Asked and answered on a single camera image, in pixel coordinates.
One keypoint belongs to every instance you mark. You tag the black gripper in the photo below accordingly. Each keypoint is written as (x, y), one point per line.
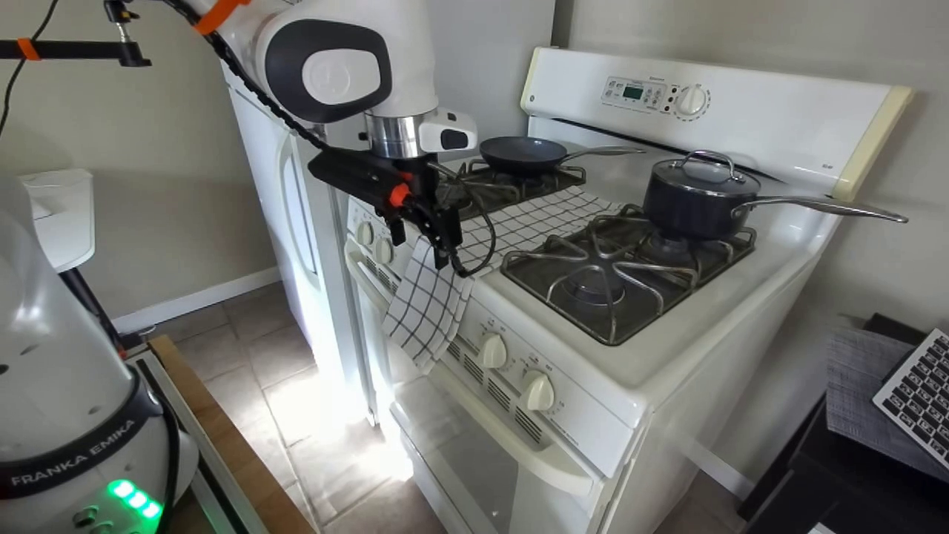
(416, 179)

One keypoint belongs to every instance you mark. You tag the white checkered kitchen towel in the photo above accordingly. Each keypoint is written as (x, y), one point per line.
(425, 308)

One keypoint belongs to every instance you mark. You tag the white stove knob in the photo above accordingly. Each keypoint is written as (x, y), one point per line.
(366, 232)
(384, 254)
(490, 351)
(539, 392)

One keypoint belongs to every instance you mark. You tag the metal burner grate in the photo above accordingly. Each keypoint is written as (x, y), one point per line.
(594, 285)
(524, 189)

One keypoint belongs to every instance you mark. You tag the white refrigerator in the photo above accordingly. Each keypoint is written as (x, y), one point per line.
(298, 257)

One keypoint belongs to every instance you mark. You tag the black frying pan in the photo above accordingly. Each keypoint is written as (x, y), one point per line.
(524, 153)

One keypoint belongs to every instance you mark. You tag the black saucepan with lid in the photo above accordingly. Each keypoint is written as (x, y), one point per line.
(692, 202)

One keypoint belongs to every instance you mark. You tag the wooden edged robot table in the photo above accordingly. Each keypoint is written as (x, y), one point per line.
(226, 447)

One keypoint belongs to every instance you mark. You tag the white gas stove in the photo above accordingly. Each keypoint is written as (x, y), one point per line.
(713, 328)

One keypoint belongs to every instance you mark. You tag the gray mat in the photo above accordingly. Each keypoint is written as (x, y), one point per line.
(855, 395)

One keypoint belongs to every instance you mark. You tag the black side table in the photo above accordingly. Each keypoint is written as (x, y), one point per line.
(840, 495)

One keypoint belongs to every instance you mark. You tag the white keyboard black keys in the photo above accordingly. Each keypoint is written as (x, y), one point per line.
(920, 395)

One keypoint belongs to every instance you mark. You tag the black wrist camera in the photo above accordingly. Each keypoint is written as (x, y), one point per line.
(346, 173)

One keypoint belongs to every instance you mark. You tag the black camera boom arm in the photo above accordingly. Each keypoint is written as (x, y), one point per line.
(80, 48)

